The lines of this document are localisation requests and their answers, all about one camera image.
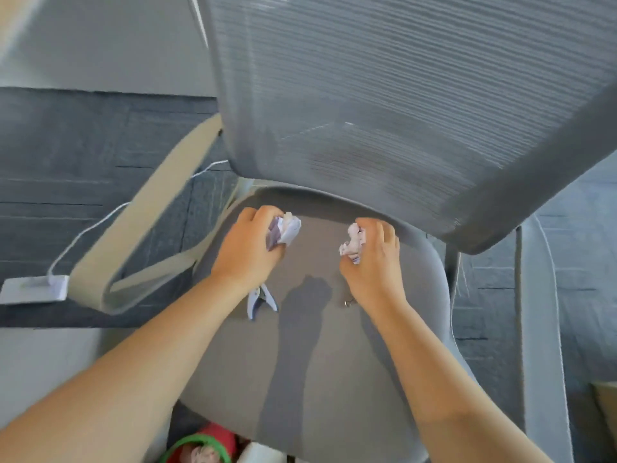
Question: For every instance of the person's right hand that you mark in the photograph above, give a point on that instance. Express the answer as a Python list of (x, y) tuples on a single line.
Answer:
[(378, 274)]

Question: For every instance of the person's left forearm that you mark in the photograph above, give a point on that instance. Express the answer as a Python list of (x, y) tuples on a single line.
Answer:
[(135, 371)]

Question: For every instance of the grey chair seat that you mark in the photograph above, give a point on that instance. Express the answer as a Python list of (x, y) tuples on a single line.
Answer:
[(313, 380)]

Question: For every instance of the brown cardboard box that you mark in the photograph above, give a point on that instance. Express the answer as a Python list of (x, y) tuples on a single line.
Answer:
[(606, 409)]

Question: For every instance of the white blue clothes peg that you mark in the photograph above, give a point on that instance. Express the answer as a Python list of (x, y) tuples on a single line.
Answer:
[(260, 301)]

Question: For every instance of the red round container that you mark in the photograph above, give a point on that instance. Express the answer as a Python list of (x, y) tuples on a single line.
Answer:
[(222, 436)]

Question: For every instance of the grey mesh chair backrest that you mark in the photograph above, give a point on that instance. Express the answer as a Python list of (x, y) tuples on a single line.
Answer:
[(385, 106)]

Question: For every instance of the white packet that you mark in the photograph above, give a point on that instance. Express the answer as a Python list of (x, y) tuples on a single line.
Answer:
[(262, 454)]

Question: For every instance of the white power strip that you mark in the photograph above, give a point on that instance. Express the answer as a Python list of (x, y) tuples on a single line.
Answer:
[(33, 289)]

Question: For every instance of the person's left thumb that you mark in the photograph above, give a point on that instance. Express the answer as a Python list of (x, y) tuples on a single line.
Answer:
[(277, 259)]

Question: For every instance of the white purple paper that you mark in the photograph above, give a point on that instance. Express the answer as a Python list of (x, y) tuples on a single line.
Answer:
[(353, 241), (288, 229)]

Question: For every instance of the green rimmed basket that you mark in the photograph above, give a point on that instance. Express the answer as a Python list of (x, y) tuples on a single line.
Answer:
[(193, 441)]

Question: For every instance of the person's right thumb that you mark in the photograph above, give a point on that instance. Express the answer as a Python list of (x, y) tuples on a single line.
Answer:
[(348, 275)]

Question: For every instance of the person's right forearm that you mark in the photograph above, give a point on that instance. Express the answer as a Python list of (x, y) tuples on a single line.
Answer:
[(434, 380)]

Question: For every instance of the person's left hand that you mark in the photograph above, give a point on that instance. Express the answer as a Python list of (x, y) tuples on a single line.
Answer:
[(243, 257)]

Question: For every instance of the pale chair armrest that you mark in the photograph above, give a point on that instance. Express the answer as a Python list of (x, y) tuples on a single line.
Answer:
[(144, 212), (542, 332)]

